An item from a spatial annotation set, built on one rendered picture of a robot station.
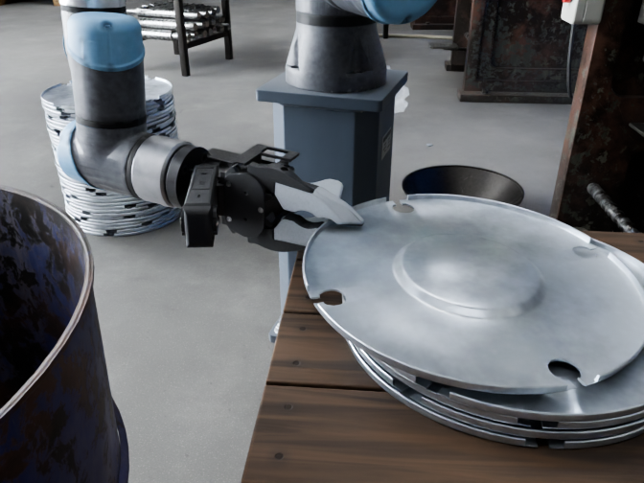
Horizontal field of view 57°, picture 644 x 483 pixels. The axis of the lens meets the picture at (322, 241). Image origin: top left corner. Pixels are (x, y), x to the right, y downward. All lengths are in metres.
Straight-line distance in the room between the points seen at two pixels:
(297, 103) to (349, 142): 0.09
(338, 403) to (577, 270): 0.25
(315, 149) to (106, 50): 0.35
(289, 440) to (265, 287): 0.81
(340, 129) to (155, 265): 0.63
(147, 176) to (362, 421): 0.36
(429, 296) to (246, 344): 0.63
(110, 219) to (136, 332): 0.42
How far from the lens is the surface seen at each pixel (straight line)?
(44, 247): 0.52
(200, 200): 0.56
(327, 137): 0.87
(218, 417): 0.96
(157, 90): 1.49
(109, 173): 0.70
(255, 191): 0.60
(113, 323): 1.19
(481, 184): 1.65
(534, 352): 0.47
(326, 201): 0.57
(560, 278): 0.56
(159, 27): 3.07
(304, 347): 0.51
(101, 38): 0.67
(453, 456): 0.44
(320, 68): 0.86
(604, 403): 0.46
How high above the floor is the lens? 0.67
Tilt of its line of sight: 29 degrees down
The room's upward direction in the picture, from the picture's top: straight up
